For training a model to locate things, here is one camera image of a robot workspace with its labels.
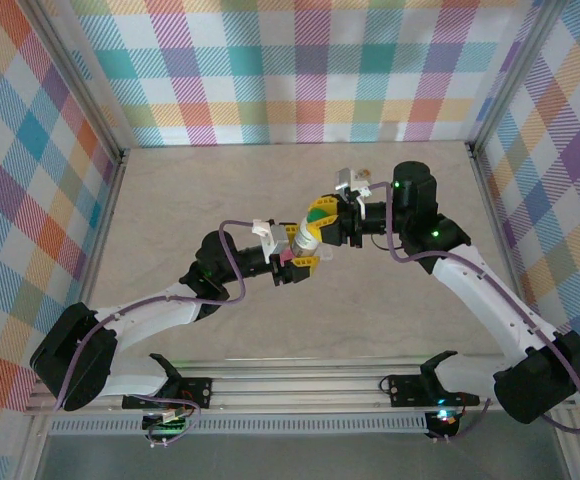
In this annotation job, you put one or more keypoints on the white pill bottle green cap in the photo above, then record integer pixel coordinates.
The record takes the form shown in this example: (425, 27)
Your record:
(305, 242)

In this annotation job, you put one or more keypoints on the pink clear pill organizer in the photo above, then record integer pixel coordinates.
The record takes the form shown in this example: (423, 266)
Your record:
(326, 252)

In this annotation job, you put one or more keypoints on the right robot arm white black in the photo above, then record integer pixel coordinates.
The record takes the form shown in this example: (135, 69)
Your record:
(485, 300)

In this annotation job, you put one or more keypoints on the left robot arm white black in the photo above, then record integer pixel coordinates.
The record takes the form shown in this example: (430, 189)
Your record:
(145, 312)

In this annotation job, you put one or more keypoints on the left controller board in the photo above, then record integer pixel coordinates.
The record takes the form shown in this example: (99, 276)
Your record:
(167, 425)

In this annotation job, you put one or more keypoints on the controller board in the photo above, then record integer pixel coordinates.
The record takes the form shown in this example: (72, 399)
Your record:
(445, 422)
(167, 425)

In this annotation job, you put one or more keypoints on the right controller board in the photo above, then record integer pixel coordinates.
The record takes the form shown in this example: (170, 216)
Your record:
(445, 422)

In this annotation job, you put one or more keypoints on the right aluminium side rail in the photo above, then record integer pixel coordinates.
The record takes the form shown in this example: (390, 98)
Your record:
(510, 250)

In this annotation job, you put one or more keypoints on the aluminium side rail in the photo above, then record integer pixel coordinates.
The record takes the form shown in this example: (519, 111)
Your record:
(109, 200)
(510, 250)

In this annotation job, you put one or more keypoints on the left aluminium side rail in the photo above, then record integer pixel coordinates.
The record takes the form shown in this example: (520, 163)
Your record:
(109, 200)

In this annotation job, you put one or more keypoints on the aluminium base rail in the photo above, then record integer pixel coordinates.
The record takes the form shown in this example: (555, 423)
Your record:
(295, 387)

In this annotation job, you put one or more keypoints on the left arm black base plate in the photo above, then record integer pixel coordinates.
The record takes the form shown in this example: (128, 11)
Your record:
(200, 392)

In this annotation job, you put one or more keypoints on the right aluminium corner post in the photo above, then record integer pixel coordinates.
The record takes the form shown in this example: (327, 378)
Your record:
(515, 75)

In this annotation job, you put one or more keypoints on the aluminium corner post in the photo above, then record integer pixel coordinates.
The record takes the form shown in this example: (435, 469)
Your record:
(77, 75)
(515, 75)

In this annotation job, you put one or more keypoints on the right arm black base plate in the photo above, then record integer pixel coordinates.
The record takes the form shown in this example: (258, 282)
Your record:
(402, 390)

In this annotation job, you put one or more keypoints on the left aluminium corner post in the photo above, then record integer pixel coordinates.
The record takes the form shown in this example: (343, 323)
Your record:
(77, 75)

